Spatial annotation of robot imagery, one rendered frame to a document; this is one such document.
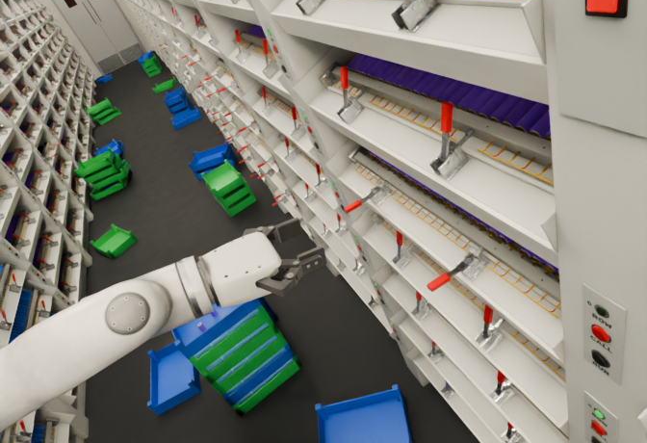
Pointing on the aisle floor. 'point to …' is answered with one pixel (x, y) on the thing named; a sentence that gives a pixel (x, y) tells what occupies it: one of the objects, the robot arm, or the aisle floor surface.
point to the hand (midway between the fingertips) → (306, 241)
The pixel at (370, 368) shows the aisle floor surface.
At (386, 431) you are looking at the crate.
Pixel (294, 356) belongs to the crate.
